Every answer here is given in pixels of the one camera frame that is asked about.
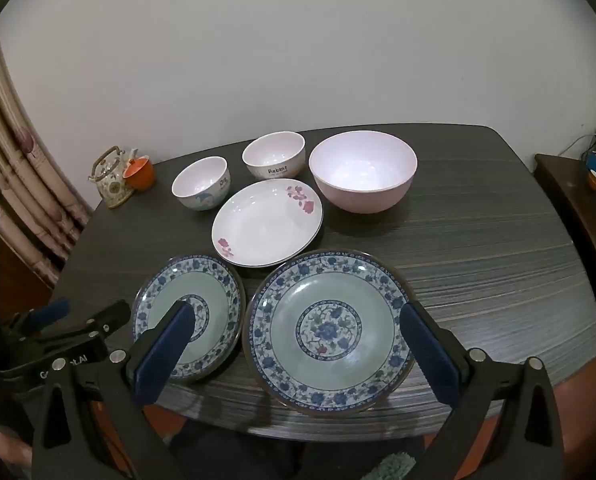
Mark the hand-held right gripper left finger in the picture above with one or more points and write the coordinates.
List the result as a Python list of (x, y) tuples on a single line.
[(164, 352)]

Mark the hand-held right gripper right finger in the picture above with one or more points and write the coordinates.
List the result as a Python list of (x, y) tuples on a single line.
[(431, 355)]

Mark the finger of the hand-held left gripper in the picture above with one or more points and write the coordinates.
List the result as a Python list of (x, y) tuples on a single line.
[(109, 316), (53, 308)]

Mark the small blue patterned plate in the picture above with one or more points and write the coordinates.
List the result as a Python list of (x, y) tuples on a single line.
[(213, 300)]

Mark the large blue patterned plate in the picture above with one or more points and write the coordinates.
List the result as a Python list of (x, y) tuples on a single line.
[(330, 330)]

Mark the small bowl with blue print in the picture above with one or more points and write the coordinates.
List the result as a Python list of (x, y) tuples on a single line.
[(200, 185)]

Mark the white plate with pink flowers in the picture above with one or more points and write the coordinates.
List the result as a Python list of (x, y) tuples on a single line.
[(265, 222)]

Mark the large pink bowl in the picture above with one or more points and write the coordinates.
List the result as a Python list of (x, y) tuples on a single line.
[(362, 170)]

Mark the small white bowl with lettering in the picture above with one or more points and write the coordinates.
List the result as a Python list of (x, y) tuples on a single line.
[(274, 155)]

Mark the green rug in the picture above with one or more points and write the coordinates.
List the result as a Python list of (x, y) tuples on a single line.
[(395, 467)]

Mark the floral ceramic teapot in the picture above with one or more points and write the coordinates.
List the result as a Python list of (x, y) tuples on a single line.
[(110, 187)]

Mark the beige patterned curtain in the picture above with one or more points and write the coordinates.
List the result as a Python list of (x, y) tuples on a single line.
[(23, 170)]

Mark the orange lidded cup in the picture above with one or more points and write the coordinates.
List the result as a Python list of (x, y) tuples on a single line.
[(140, 175)]

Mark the dark wooden side cabinet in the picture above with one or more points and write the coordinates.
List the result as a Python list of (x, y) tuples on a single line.
[(577, 220)]

